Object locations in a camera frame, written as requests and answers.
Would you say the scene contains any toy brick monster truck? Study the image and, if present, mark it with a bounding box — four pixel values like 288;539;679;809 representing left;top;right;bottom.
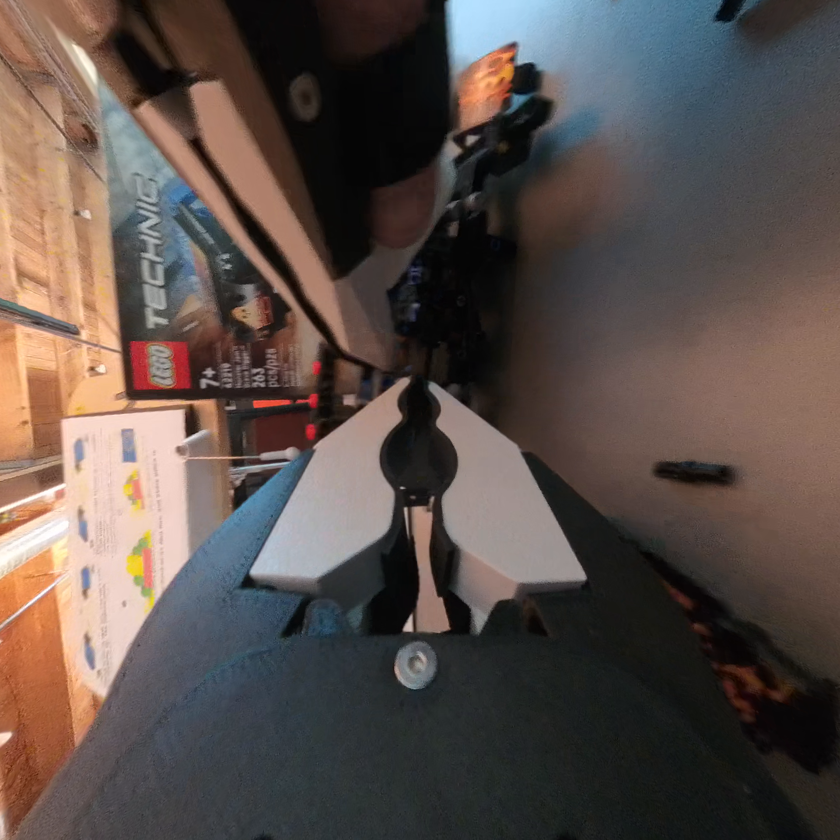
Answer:
305;62;555;442

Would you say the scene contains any toy set cardboard box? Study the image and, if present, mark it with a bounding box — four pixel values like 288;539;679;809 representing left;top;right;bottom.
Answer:
98;85;329;401

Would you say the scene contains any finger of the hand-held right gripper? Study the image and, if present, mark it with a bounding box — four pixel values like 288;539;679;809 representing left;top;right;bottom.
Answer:
131;98;391;368
189;79;352;352

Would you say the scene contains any silver ventilation duct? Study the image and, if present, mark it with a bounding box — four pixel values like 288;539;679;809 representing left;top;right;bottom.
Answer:
0;508;70;578

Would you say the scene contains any black orange print side panel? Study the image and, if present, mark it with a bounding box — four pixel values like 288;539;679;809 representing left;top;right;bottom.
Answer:
646;551;837;769

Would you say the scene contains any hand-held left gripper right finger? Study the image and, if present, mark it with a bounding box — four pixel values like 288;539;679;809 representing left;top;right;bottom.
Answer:
420;381;588;634

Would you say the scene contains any person's right hand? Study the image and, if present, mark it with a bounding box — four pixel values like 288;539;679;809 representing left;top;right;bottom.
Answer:
367;167;441;250

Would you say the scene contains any white tilted board stand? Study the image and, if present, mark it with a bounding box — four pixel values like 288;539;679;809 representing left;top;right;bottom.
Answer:
60;394;231;697

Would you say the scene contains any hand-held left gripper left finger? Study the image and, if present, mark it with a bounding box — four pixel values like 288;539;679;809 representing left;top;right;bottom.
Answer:
248;379;421;634

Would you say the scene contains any black orange flame panel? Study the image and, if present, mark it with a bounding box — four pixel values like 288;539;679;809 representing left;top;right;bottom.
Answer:
456;42;519;129

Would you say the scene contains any black axle pin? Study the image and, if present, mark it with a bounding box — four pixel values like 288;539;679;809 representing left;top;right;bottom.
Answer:
653;461;736;485

